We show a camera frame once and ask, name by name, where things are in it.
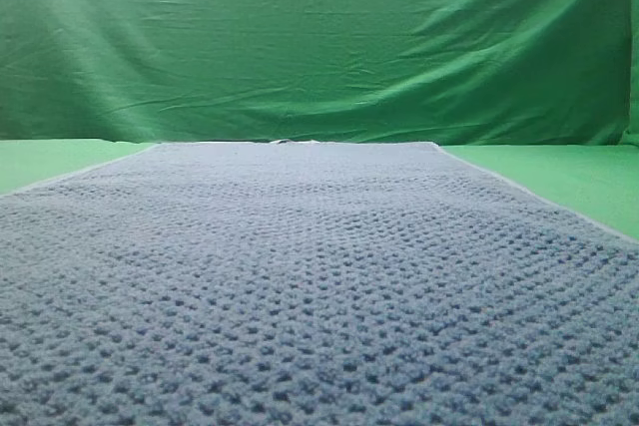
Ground blue waffle-weave towel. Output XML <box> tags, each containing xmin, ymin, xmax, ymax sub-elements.
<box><xmin>1</xmin><ymin>143</ymin><xmax>638</xmax><ymax>425</ymax></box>

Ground green backdrop cloth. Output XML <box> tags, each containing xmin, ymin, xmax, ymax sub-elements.
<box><xmin>1</xmin><ymin>0</ymin><xmax>638</xmax><ymax>145</ymax></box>

